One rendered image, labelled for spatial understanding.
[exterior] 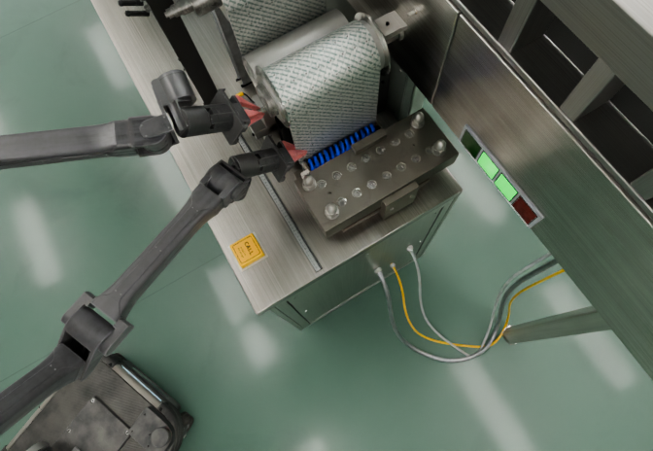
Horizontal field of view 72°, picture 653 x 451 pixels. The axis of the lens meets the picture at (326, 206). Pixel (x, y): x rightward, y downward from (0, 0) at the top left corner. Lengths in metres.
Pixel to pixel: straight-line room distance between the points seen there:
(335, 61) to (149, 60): 0.82
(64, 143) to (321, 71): 0.50
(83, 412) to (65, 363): 1.12
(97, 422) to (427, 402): 1.30
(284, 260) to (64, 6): 2.54
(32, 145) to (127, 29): 0.88
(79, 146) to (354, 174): 0.62
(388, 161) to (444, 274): 1.08
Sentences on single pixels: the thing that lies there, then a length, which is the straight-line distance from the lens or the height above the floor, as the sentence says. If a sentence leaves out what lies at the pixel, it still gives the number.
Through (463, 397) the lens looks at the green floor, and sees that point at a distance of 2.14.
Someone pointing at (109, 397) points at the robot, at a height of 0.24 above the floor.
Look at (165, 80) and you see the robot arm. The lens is 0.93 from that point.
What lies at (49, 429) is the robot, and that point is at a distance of 2.20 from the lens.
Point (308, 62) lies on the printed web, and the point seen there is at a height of 1.31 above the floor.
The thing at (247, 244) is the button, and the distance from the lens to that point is 1.23.
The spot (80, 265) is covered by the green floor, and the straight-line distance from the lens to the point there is 2.51.
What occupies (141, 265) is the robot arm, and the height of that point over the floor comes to 1.24.
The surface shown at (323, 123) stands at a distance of 1.08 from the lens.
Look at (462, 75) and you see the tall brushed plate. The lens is 0.96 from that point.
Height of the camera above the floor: 2.08
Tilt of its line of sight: 70 degrees down
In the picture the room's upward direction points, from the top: 10 degrees counter-clockwise
